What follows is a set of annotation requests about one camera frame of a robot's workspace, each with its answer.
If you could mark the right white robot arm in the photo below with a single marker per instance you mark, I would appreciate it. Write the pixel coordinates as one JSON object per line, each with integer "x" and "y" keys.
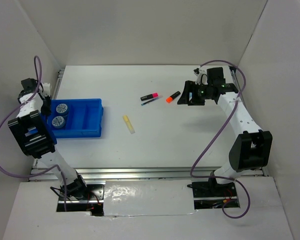
{"x": 252, "y": 146}

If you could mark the pink black highlighter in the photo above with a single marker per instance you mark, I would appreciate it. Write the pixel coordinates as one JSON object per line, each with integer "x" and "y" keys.
{"x": 149, "y": 96}

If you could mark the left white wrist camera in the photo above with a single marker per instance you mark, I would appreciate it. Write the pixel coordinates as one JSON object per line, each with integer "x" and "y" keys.
{"x": 46, "y": 89}

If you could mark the yellow highlighter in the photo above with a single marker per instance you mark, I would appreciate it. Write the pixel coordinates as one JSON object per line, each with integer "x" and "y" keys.
{"x": 128, "y": 124}

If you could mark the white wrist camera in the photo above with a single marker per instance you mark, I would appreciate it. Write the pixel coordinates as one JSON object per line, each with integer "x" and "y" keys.
{"x": 201, "y": 76}
{"x": 46, "y": 89}

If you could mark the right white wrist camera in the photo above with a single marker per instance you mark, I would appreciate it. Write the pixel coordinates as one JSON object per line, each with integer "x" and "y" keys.
{"x": 201, "y": 76}

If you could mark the blue divided plastic bin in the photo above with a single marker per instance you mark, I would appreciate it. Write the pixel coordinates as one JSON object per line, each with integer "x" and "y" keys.
{"x": 84, "y": 119}

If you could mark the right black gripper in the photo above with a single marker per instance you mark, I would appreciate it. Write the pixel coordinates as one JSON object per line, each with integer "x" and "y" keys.
{"x": 190, "y": 86}

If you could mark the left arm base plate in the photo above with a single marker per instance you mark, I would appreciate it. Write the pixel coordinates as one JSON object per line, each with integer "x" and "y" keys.
{"x": 78, "y": 191}

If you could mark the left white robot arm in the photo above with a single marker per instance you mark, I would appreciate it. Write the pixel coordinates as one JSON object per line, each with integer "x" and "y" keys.
{"x": 35, "y": 138}

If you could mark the orange black highlighter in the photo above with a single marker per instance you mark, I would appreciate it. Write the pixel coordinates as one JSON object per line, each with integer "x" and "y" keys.
{"x": 172, "y": 97}

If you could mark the blue gel pen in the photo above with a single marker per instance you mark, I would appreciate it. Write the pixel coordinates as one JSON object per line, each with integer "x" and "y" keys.
{"x": 150, "y": 101}

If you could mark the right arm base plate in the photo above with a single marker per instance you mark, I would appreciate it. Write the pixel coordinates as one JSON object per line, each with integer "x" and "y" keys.
{"x": 211, "y": 189}

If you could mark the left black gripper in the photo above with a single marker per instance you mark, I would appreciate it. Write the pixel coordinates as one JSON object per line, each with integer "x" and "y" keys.
{"x": 47, "y": 111}

